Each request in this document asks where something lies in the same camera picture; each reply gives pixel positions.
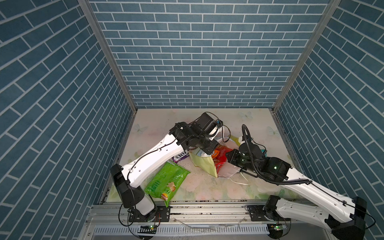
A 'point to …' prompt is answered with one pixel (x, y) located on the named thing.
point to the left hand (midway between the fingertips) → (214, 145)
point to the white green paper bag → (206, 162)
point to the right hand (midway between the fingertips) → (222, 153)
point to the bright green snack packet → (165, 182)
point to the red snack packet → (219, 161)
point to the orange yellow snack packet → (214, 153)
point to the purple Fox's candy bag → (183, 155)
